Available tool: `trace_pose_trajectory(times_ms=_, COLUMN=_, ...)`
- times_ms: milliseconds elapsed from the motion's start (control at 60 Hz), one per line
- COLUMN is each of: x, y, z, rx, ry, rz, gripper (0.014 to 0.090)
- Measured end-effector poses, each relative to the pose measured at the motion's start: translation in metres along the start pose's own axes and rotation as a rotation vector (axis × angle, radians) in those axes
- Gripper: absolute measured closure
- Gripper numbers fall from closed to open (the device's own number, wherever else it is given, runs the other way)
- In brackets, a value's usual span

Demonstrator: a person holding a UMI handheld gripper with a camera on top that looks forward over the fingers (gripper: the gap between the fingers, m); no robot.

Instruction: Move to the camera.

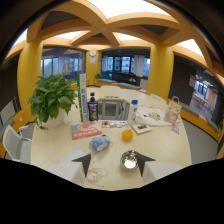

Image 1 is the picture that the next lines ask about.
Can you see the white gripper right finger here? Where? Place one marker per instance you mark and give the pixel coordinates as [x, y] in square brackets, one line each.
[156, 169]

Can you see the flat printed leaflet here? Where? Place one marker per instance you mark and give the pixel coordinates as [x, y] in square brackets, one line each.
[114, 124]

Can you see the round wall clock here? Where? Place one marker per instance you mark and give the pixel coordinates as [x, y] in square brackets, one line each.
[92, 53]

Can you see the silver metal bowl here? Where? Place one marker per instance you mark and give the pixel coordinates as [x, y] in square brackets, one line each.
[129, 159]

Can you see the dark blue bottle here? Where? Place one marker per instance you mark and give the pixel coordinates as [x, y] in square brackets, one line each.
[93, 108]

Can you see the white plant pot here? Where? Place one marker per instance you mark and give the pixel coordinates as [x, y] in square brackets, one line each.
[55, 119]

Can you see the red book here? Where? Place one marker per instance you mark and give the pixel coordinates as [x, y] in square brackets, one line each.
[85, 130]

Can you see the orange round fruit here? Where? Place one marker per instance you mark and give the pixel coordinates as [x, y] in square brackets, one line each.
[127, 135]

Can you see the small picture booklet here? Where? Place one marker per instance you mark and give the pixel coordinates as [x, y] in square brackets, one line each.
[141, 128]

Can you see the white chair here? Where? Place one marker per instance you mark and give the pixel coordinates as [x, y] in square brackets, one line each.
[16, 142]

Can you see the blue plush camera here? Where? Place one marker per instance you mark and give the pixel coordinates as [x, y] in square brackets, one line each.
[99, 143]

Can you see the green potted plant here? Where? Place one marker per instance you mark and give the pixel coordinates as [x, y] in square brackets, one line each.
[53, 96]

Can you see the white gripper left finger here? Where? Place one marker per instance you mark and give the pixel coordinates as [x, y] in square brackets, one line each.
[71, 170]

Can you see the tall green white box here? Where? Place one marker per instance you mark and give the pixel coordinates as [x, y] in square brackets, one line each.
[82, 97]

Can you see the white printed tote bag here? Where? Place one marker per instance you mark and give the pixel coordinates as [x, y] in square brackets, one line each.
[151, 116]

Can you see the pink paper gift bag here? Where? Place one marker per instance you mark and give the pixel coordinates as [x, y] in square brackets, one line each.
[172, 112]

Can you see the white bottle blue cap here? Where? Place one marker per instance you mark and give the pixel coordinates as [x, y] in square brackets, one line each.
[133, 111]

